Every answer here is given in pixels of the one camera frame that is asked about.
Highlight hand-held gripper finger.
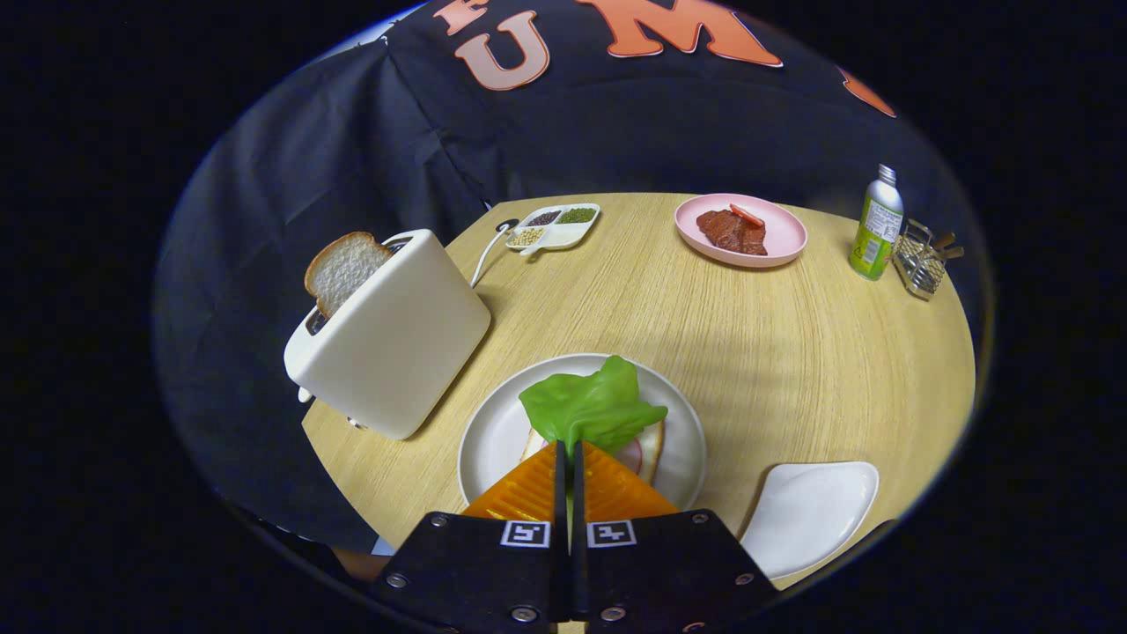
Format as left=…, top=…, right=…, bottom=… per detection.
left=370, top=440, right=571, bottom=634
left=571, top=440, right=780, bottom=634

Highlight green lettuce leaf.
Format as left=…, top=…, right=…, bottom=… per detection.
left=519, top=355, right=669, bottom=463

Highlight toasted bread slice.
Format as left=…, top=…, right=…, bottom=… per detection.
left=305, top=232, right=394, bottom=320

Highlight white round plate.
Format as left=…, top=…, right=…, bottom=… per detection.
left=457, top=353, right=708, bottom=516

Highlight white bread slice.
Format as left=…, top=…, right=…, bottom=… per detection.
left=519, top=421, right=666, bottom=487

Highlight white toaster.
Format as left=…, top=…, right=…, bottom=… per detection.
left=284, top=229, right=492, bottom=441

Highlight small white squarish plate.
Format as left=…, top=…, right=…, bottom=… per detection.
left=738, top=461, right=880, bottom=580

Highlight white divided seasoning tray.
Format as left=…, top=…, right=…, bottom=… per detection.
left=505, top=203, right=601, bottom=257

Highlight red meat slices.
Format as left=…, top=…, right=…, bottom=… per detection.
left=696, top=208, right=769, bottom=257

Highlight pink round plate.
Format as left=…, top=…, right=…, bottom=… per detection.
left=674, top=193, right=808, bottom=269

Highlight black backdrop cloth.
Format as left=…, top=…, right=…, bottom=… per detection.
left=151, top=0, right=996, bottom=556

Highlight silver bottle green label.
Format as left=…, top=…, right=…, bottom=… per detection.
left=849, top=164, right=905, bottom=282

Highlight white power cable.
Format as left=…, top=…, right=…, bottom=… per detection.
left=469, top=220, right=520, bottom=289

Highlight metal wire holder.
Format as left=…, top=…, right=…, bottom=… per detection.
left=893, top=218, right=965, bottom=302

